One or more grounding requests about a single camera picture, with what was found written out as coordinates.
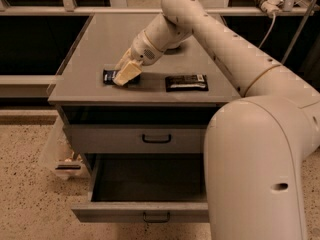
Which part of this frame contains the blue rxbar blueberry bar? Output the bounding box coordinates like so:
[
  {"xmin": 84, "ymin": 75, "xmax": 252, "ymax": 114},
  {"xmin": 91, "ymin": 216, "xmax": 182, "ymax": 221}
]
[{"xmin": 103, "ymin": 69, "xmax": 140, "ymax": 85}]

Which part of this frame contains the clear plastic bin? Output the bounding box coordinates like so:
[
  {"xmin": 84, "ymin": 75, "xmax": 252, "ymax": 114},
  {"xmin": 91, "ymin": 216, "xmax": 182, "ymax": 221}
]
[{"xmin": 38, "ymin": 117, "xmax": 89, "ymax": 180}]

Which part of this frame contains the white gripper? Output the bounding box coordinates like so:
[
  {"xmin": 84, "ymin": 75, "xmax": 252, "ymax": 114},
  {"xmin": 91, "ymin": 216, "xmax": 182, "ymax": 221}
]
[{"xmin": 113, "ymin": 30, "xmax": 164, "ymax": 86}]

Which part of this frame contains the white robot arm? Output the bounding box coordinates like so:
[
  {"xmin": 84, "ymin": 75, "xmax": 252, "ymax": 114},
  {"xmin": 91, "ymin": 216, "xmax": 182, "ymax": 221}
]
[{"xmin": 114, "ymin": 0, "xmax": 320, "ymax": 240}]

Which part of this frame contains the dark brown snack bar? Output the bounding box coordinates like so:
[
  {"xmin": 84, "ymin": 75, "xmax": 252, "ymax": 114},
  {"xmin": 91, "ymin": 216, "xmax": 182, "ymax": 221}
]
[{"xmin": 165, "ymin": 74, "xmax": 209, "ymax": 92}]

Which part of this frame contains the white power strip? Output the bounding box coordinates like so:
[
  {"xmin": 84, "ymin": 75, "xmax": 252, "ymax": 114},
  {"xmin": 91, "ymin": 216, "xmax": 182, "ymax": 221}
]
[{"xmin": 254, "ymin": 0, "xmax": 283, "ymax": 16}]

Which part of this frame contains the white power cable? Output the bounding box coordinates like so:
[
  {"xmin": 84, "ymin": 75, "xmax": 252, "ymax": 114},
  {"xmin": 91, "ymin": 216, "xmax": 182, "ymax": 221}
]
[{"xmin": 258, "ymin": 12, "xmax": 277, "ymax": 50}]

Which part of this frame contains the grey drawer cabinet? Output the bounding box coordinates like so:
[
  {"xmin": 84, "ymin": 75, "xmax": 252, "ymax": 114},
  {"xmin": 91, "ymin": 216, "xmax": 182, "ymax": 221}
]
[{"xmin": 47, "ymin": 13, "xmax": 243, "ymax": 172}]

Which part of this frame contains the grey open middle drawer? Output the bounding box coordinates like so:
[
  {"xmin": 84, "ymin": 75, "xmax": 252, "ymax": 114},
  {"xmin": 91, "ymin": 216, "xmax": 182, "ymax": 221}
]
[{"xmin": 72, "ymin": 154, "xmax": 209, "ymax": 223}]

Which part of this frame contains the metal railing frame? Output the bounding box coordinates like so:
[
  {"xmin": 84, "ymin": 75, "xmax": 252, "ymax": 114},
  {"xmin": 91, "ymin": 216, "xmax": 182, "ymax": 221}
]
[{"xmin": 0, "ymin": 0, "xmax": 320, "ymax": 17}]

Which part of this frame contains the grey upper closed drawer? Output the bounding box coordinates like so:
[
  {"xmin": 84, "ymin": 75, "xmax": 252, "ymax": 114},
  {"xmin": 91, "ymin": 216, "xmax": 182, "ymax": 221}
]
[{"xmin": 64, "ymin": 125, "xmax": 205, "ymax": 154}]

